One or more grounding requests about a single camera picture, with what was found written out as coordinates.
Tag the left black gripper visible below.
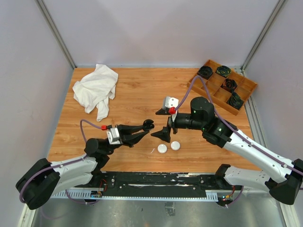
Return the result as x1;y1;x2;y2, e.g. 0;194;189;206
103;124;149;154

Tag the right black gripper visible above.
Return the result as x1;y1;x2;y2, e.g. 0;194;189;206
151;108;205;142

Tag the white round charging case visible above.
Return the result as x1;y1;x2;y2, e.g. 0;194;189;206
157;144;168;154
170;141;180;151

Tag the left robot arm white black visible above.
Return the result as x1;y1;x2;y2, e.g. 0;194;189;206
16;119;154;210

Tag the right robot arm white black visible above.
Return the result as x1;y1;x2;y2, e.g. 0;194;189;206
152;96;303;205

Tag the white crumpled cloth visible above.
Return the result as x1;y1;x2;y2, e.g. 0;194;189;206
72;64;118;122

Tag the black rolled item far left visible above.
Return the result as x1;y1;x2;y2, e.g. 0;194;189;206
197;66;213;79

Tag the wooden compartment tray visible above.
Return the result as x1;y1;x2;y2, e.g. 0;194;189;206
191;60;258;115

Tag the blue green rolled item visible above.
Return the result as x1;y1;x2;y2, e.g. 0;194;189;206
227;92;244;110

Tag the dark red rolled item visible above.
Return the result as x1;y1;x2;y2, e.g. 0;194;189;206
221;79;237;93

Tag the green black rolled item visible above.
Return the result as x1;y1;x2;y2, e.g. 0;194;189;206
216;65;232;78

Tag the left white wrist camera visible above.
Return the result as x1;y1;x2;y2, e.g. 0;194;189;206
107;127;121;145

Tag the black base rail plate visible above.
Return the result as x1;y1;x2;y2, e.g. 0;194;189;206
73;171;244;198

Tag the grey slotted cable duct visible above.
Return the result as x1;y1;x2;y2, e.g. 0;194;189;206
51;188;218;202

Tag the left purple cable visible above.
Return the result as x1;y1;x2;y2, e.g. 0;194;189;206
18;119;107;205

